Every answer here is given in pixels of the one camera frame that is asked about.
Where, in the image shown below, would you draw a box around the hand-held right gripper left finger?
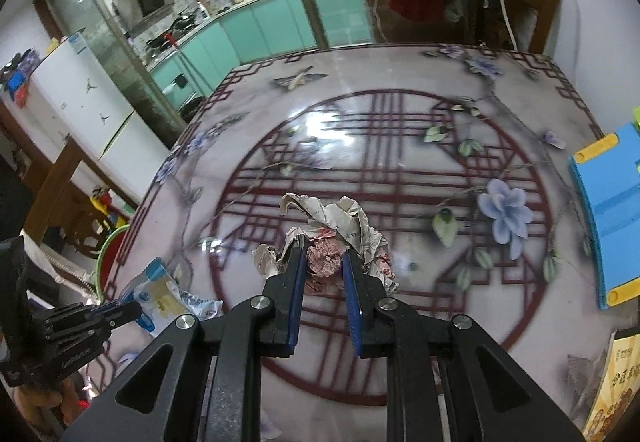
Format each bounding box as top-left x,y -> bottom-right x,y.
60,236 -> 307,442

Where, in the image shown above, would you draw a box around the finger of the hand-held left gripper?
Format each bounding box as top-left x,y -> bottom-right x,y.
44,302 -> 144,344
42,300 -> 123,323

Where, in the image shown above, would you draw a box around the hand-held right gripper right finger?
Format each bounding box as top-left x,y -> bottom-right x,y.
341,249 -> 585,442

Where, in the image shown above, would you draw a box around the green bin with red inside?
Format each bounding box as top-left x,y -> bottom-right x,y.
96,223 -> 134,303

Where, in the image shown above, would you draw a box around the blue white plastic wrapper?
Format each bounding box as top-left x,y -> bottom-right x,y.
120,259 -> 223,334

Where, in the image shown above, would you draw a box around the printed paper ball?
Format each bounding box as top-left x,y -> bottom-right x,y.
252,192 -> 401,297

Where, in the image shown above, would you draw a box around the person's left hand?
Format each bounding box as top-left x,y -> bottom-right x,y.
12,379 -> 67,424

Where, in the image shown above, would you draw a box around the colourful plastic toy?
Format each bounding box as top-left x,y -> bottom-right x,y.
90,189 -> 129,229

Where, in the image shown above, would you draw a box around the carved dark wooden chair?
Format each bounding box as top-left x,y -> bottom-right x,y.
25,141 -> 132,259

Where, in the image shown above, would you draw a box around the white refrigerator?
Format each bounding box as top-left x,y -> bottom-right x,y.
30,29 -> 173,163

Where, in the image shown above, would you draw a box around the red mop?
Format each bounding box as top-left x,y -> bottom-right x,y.
165,32 -> 207,98

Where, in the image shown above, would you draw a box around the teal kitchen base cabinets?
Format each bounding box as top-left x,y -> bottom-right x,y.
147,0 -> 373,98

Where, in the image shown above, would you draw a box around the blue yellow toy block set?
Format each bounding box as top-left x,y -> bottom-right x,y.
572,106 -> 640,311

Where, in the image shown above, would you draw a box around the yellow illustrated book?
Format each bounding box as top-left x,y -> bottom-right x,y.
582,329 -> 640,442

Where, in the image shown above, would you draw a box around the black wok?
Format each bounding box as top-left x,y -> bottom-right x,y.
167,12 -> 202,36

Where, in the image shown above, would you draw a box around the plain wooden chair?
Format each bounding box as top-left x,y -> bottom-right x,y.
472,0 -> 563,55

